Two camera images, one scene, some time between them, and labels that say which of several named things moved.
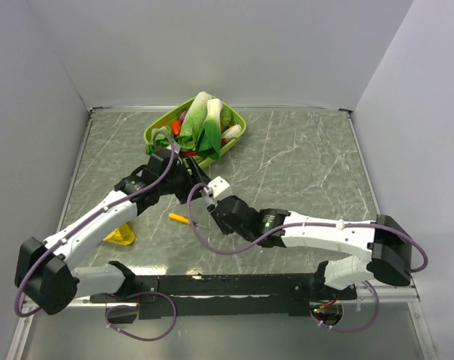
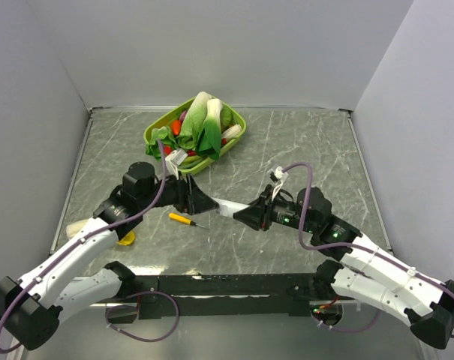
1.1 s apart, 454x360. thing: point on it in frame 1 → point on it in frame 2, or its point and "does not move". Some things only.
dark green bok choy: [210, 139] does not move
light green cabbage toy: [193, 119] does not move
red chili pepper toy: [192, 153] does not move
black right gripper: [223, 226] → [257, 215]
